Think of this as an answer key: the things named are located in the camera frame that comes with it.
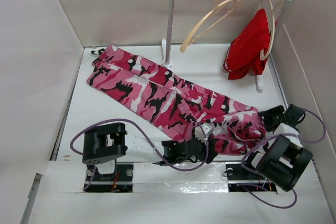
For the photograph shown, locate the pink camouflage trousers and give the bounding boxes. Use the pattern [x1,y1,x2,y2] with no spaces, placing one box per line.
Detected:
[87,45,266,155]

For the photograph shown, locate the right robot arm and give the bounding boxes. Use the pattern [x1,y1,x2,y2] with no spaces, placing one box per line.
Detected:
[243,104,312,191]

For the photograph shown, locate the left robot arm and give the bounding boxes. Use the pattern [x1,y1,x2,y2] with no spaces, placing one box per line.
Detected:
[82,123,218,180]

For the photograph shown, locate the wooden hanger with red garment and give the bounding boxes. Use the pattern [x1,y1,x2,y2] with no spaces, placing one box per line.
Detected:
[258,0,286,61]

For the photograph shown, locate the silver tape strip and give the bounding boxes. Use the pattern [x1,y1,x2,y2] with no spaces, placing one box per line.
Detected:
[132,162,228,194]

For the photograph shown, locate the red garment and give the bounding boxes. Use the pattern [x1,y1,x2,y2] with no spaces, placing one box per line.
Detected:
[223,8,270,80]

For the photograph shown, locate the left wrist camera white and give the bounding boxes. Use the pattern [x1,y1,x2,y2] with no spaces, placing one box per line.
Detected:
[194,123,214,143]

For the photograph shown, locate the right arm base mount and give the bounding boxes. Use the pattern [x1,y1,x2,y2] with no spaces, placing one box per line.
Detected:
[222,162,277,193]

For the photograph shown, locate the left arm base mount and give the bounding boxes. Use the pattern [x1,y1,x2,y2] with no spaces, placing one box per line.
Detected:
[83,162,134,193]

